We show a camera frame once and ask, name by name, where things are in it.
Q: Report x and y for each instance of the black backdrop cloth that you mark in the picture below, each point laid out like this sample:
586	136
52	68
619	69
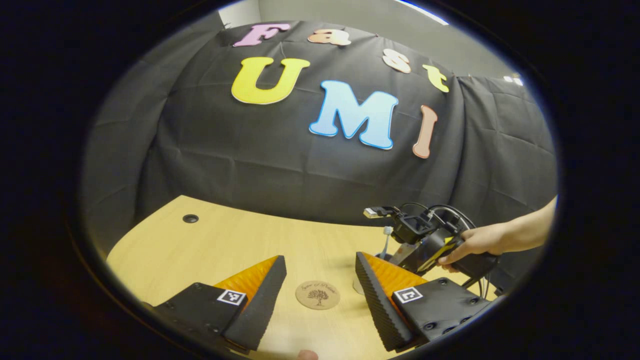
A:
250	165

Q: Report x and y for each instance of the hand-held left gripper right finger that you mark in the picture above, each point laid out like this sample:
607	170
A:
380	310

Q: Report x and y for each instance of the round cork coaster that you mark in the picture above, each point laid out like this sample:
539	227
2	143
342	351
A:
307	300

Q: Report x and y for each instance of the pale blue toothbrush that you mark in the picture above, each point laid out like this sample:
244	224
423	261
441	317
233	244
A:
388	231

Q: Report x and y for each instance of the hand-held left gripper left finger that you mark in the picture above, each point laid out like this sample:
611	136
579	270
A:
265	305

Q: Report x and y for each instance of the light wooden desktop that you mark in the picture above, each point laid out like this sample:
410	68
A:
240	240

